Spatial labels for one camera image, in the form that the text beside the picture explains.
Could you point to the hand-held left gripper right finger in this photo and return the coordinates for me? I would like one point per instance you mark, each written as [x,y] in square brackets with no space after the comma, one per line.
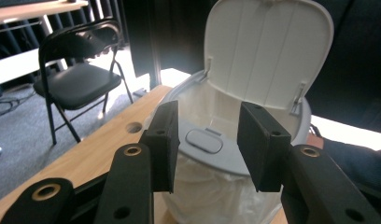
[263,149]

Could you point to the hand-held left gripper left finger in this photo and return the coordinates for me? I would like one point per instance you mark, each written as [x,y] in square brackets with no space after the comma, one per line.
[163,146]

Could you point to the white grey lidded trash can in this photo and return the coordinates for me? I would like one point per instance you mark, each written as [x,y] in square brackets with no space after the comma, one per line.
[266,49]

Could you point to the black metal stand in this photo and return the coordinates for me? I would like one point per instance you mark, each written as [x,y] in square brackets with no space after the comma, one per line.
[156,46]

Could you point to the black folding chair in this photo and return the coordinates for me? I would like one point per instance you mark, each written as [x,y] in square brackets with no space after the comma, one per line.
[76,84]

